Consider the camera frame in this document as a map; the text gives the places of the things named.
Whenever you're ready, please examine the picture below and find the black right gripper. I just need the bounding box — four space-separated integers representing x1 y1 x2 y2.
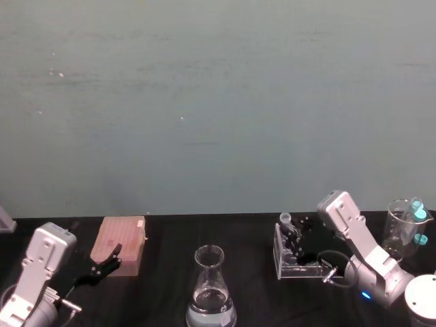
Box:
285 215 352 277

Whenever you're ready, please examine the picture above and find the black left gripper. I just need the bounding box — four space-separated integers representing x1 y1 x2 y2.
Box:
46 243 124 307

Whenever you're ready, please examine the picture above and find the clear open test tube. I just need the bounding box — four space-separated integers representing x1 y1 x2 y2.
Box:
279 212 292 234

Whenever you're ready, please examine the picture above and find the pink ribbed box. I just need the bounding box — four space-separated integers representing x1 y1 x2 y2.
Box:
89 215 148 278

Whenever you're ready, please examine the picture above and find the clear acrylic tube rack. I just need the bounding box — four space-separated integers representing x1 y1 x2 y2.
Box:
272 221 337 281

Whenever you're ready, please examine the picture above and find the black table cloth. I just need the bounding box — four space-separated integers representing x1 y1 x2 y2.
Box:
0 211 436 327

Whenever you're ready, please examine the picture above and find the glass beaker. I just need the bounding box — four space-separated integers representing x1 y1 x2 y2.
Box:
380 198 434 263

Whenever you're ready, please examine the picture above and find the glass conical flask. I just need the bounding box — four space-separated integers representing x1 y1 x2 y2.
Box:
185 244 238 327

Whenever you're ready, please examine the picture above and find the grey plastic block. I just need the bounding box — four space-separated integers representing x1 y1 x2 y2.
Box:
0 204 18 234

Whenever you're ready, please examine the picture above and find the teal capped plastic tube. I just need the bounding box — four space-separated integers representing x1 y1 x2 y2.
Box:
398 233 429 255
401 199 424 225
403 208 429 239

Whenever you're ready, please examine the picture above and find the right gripper cable with plug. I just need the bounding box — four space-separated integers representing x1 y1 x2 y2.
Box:
317 249 356 290

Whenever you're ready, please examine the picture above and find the gripper cable with plug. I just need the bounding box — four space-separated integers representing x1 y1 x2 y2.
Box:
58 281 83 313
317 249 356 290

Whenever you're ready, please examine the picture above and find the left gripper cable with plug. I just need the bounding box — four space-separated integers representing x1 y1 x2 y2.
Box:
58 281 83 313

